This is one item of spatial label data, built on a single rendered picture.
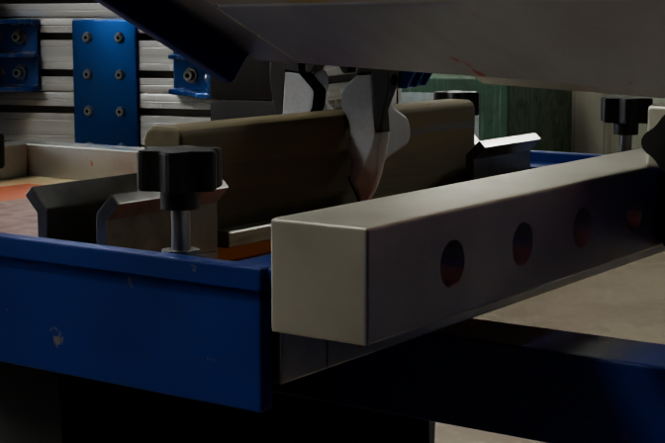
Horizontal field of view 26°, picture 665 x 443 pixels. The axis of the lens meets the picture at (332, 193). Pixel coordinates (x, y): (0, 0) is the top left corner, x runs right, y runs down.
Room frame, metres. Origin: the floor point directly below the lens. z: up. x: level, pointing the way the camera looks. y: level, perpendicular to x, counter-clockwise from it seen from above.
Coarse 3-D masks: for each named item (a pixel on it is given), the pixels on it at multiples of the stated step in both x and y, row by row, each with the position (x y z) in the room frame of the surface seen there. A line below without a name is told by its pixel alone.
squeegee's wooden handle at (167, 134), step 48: (144, 144) 0.87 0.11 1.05; (192, 144) 0.86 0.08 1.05; (240, 144) 0.90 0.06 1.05; (288, 144) 0.94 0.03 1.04; (336, 144) 0.99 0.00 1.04; (432, 144) 1.09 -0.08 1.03; (240, 192) 0.90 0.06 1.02; (288, 192) 0.94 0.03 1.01; (336, 192) 0.99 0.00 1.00; (384, 192) 1.04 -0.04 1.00
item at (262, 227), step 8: (248, 224) 0.90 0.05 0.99; (256, 224) 0.90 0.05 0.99; (264, 224) 0.90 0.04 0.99; (224, 232) 0.88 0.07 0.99; (232, 232) 0.87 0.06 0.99; (240, 232) 0.88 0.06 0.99; (248, 232) 0.89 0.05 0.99; (256, 232) 0.89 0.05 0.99; (264, 232) 0.90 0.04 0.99; (224, 240) 0.88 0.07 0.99; (232, 240) 0.87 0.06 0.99; (240, 240) 0.88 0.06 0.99; (248, 240) 0.89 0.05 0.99; (256, 240) 0.89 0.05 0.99; (264, 240) 0.90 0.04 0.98
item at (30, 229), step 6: (0, 222) 1.19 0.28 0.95; (6, 222) 1.19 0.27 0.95; (12, 222) 1.19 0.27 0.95; (18, 222) 1.19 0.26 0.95; (0, 228) 1.15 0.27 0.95; (6, 228) 1.15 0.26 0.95; (12, 228) 1.15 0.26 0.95; (18, 228) 1.15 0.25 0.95; (24, 228) 1.15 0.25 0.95; (30, 228) 1.15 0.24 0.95; (36, 228) 1.15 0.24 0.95; (24, 234) 1.12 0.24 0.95; (30, 234) 1.12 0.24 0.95; (36, 234) 1.12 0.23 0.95
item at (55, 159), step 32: (32, 160) 1.54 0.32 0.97; (64, 160) 1.51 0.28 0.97; (96, 160) 1.49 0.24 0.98; (128, 160) 1.46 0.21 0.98; (640, 256) 1.02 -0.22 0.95; (544, 288) 0.90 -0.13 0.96; (448, 320) 0.80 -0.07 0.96; (288, 352) 0.67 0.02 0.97; (320, 352) 0.69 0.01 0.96; (352, 352) 0.72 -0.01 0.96
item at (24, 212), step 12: (0, 192) 1.40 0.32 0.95; (12, 192) 1.40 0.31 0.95; (24, 192) 1.40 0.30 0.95; (0, 204) 1.31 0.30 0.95; (12, 204) 1.31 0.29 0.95; (24, 204) 1.31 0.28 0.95; (0, 216) 1.23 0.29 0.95; (12, 216) 1.23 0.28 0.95; (24, 216) 1.23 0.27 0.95; (36, 216) 1.23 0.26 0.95
